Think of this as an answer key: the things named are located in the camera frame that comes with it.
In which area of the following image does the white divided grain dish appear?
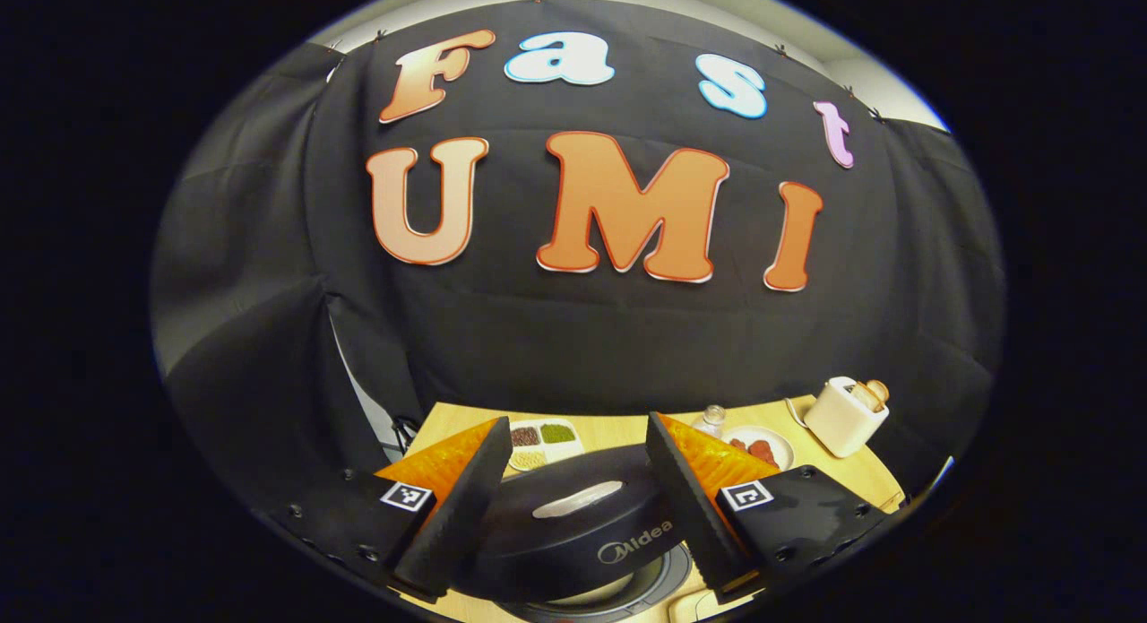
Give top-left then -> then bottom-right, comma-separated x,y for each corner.
507,417 -> 583,473

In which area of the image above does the white toaster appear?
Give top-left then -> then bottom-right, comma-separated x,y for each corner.
787,376 -> 891,459

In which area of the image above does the dark grey rice cooker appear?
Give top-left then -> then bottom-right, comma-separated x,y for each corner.
448,442 -> 718,623

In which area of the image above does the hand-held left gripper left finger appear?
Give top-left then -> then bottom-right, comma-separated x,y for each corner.
256,416 -> 515,606

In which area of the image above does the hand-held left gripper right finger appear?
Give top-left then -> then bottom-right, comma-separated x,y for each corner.
644,412 -> 901,608

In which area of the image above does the white oval plate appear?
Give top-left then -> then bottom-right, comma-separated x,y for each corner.
721,426 -> 796,472

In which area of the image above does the black backdrop cloth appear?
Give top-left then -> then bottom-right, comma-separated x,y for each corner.
151,0 -> 1006,516

